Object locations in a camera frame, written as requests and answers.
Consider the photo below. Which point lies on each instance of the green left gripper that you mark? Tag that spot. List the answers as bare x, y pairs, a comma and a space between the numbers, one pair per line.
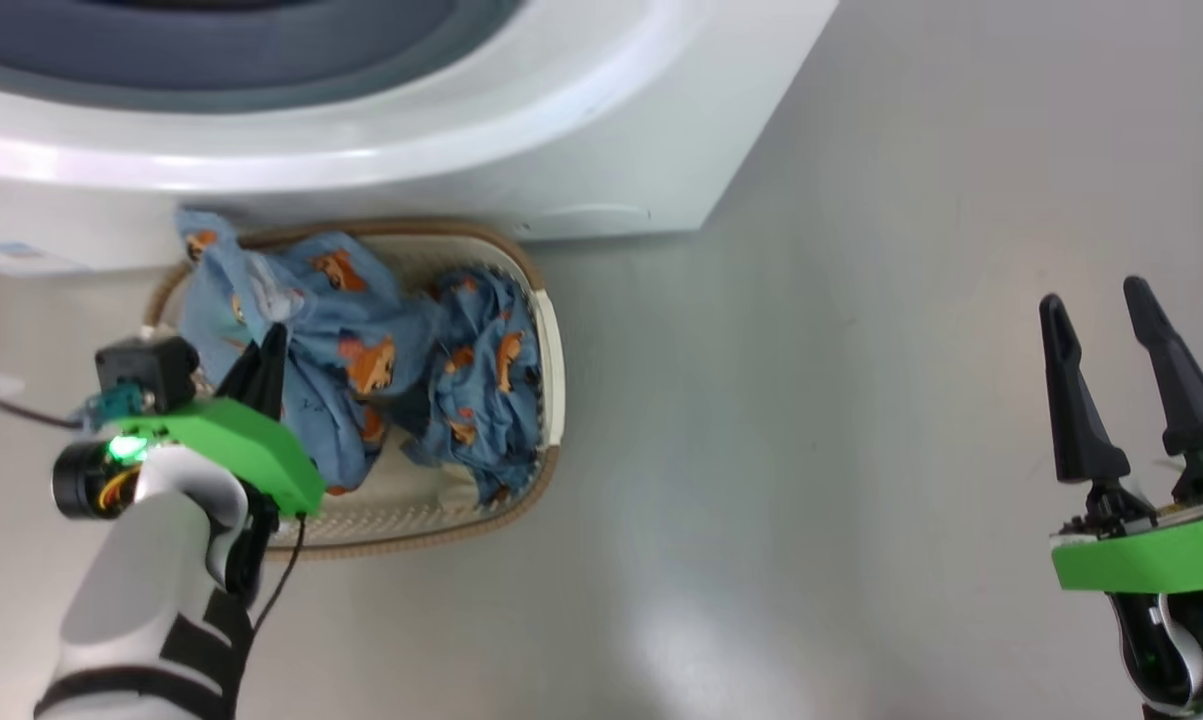
241, 440

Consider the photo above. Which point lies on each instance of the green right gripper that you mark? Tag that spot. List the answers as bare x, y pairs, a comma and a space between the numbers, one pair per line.
1151, 555

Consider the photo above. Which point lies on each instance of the blue orange-print garment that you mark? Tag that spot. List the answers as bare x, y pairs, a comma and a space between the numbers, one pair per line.
481, 400
361, 320

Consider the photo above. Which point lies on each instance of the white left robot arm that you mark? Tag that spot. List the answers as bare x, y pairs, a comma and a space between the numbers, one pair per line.
131, 600

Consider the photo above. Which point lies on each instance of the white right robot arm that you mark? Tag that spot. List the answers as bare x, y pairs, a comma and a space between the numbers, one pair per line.
1176, 650

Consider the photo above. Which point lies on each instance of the cream perforated laundry basket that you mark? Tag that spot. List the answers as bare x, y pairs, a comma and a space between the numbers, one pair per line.
431, 255

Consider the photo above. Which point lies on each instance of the white front-load washing machine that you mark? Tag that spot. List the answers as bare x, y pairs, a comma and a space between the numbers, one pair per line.
611, 130

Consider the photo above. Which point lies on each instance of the blue white energy label sticker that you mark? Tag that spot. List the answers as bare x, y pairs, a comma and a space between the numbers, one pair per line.
21, 258

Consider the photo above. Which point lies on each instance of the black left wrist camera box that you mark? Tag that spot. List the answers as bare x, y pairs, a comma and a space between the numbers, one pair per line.
146, 368

